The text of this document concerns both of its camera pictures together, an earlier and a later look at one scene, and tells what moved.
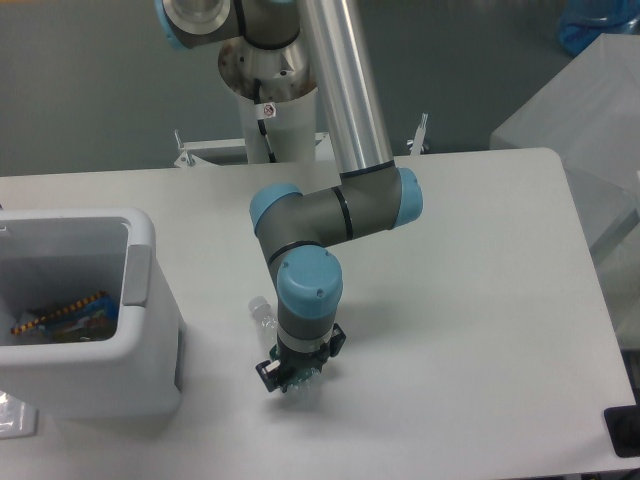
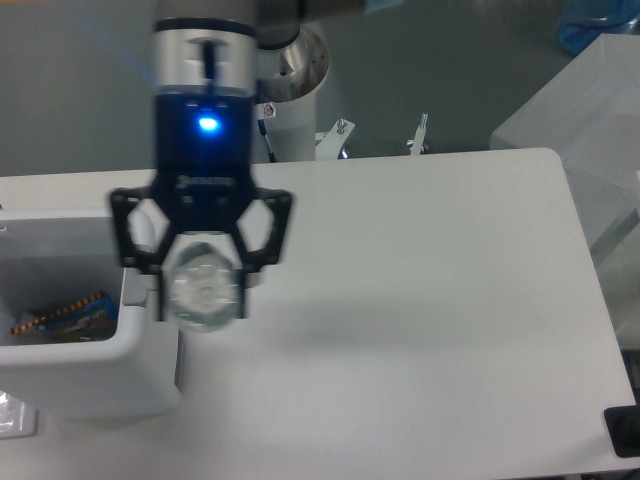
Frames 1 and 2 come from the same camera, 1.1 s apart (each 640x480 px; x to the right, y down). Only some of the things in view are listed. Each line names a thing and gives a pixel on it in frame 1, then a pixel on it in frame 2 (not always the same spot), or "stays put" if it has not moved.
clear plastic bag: x=17 y=418 stays put
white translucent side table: x=591 y=117 stays put
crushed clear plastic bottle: x=300 y=380 → x=202 y=287
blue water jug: x=582 y=21 stays put
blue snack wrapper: x=90 y=319 stays put
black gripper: x=275 y=373 → x=204 y=152
